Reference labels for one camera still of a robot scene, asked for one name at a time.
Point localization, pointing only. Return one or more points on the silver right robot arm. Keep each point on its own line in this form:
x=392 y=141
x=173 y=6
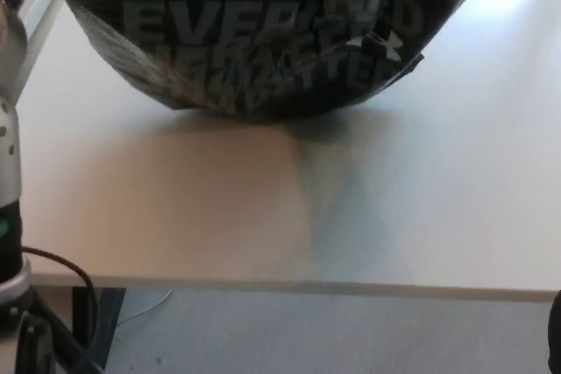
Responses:
x=556 y=334

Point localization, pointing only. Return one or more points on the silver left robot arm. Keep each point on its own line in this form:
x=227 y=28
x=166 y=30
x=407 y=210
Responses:
x=9 y=150

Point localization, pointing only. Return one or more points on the neighbouring white desk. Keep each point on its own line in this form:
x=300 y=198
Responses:
x=41 y=28

